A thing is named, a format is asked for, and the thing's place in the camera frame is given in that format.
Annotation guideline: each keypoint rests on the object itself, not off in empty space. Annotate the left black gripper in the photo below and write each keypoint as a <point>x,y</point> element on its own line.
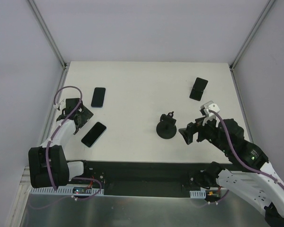
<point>83,116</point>

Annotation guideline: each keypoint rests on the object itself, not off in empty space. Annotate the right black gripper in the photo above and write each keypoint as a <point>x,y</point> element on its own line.
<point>196,131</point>

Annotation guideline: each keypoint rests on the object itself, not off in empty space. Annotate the black phone blue edge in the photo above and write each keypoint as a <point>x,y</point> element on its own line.
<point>93,134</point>

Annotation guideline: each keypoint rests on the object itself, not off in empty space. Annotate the black round-base phone stand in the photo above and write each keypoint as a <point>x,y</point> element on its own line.
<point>166,128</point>

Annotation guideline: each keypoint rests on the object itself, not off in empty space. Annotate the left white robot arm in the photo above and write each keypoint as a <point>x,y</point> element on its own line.
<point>47,163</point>

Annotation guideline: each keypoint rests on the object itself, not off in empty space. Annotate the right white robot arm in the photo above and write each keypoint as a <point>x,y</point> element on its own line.
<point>227,136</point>

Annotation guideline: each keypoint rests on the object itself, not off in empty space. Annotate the black folding phone stand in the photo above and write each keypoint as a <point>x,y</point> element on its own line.
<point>198,89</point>

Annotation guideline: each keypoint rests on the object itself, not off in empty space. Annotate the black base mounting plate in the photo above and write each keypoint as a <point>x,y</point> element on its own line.
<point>146,179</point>

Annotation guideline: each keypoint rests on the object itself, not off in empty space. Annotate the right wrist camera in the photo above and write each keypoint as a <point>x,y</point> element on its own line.
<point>208,108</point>

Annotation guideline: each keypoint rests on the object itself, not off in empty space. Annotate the left aluminium frame post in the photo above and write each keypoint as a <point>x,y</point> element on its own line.
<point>48,36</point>

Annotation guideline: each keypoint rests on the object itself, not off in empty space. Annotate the aluminium frame post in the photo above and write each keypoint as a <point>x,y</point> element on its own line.
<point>252,33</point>
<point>48,36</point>

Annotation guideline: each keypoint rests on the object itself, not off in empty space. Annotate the right white cable duct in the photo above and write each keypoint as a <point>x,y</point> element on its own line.
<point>200,194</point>

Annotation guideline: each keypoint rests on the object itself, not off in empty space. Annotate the white cable duct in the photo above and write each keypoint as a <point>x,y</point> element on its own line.
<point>200,194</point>
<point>67,190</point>

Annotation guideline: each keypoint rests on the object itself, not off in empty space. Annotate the left white cable duct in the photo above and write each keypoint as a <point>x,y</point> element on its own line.
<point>67,190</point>

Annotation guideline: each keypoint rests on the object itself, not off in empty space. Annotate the right aluminium frame post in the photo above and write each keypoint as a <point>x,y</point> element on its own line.
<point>252,33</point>

